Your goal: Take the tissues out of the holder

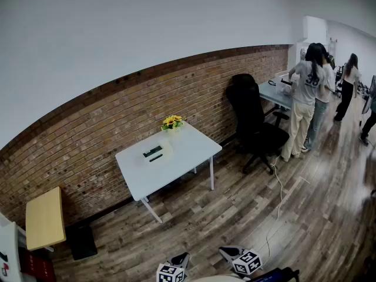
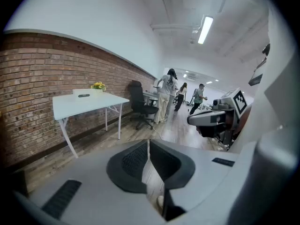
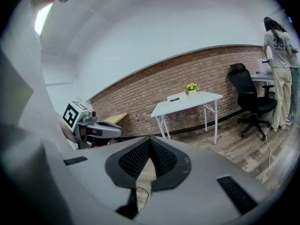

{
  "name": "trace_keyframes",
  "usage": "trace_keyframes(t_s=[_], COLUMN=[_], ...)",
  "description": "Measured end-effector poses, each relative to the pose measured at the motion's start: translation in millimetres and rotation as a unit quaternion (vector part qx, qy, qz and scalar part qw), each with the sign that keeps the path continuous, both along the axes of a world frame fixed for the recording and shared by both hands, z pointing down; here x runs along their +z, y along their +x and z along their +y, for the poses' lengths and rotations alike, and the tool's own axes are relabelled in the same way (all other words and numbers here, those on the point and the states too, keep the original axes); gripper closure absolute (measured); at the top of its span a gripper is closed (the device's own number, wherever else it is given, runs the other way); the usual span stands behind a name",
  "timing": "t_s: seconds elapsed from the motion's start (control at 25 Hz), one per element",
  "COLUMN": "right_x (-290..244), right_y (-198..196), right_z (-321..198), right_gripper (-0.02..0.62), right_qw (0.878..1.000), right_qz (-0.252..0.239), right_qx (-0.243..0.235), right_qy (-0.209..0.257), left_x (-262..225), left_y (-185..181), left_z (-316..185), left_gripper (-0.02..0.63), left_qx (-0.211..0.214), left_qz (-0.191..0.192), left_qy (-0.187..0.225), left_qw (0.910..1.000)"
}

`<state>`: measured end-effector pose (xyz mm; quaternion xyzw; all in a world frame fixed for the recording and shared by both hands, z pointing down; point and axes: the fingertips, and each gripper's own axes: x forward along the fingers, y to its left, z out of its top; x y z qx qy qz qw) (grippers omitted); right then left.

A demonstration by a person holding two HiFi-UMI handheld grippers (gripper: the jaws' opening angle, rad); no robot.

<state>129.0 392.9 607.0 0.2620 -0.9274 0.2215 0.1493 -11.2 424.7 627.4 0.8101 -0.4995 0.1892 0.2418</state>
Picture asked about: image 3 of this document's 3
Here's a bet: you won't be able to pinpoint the white floor cable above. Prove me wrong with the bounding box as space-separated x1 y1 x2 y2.
261 125 274 185

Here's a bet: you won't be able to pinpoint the person's white shirt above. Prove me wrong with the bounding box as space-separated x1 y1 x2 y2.
0 0 79 152

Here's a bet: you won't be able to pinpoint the yellow wooden side table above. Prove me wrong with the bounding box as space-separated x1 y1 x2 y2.
103 112 128 124

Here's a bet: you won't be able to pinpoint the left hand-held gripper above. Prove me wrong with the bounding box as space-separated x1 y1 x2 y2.
62 99 124 150

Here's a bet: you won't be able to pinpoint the yellow sunflowers in white pot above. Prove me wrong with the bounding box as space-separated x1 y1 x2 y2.
184 82 201 96

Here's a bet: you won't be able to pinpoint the thin black cable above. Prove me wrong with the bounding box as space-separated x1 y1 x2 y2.
135 186 150 207

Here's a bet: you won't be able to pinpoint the white folding table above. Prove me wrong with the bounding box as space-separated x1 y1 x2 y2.
150 90 224 145

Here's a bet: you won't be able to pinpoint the grey desk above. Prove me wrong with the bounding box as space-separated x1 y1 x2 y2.
249 72 276 96

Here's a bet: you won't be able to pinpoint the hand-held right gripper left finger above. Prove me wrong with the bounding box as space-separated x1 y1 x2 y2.
42 136 151 225

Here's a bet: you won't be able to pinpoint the black office chair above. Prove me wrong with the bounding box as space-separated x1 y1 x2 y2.
227 63 278 142

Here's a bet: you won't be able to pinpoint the white bag with black handle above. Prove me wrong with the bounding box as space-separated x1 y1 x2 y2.
257 57 274 75

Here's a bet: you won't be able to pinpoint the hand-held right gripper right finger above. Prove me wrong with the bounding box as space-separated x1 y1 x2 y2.
140 136 270 225

